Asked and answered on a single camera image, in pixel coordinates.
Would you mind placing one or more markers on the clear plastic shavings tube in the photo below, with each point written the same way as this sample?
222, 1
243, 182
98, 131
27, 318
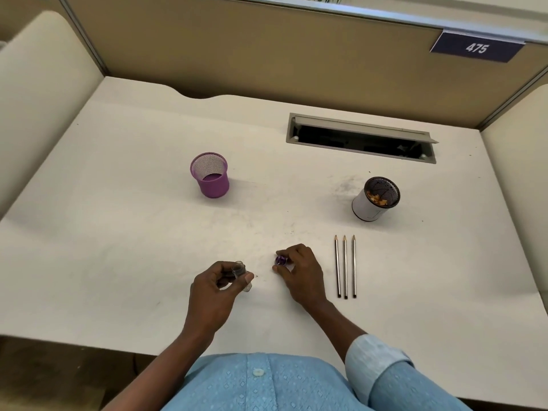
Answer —
238, 267

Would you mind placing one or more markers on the tan neighbouring partition panel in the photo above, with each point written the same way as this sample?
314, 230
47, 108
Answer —
25, 8

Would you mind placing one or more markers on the white cup with black rim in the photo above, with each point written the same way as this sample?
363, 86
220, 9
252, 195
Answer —
364, 209

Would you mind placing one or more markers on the black silver striped pencil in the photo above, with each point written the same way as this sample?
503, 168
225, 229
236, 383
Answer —
337, 269
354, 269
344, 269

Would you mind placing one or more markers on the dark blue number sign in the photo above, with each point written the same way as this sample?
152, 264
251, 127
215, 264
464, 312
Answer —
445, 47

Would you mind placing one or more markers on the person's right hand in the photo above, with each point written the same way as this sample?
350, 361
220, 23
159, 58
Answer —
304, 282

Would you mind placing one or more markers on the person's left hand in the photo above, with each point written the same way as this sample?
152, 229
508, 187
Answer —
210, 303

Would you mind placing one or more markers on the tan back partition panel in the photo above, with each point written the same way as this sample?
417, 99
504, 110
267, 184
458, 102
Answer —
278, 51

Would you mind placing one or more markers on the light blue patterned shirt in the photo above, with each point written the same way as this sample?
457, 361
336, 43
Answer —
265, 385

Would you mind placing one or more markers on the person's left forearm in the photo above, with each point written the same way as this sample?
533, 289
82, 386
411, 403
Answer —
158, 372

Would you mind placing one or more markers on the person's right forearm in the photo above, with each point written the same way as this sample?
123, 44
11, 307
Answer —
338, 329

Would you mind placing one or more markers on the purple mesh pencil cup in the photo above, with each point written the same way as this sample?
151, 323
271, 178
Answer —
214, 188

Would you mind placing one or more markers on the cream side divider panel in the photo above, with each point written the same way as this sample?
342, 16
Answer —
43, 102
518, 188

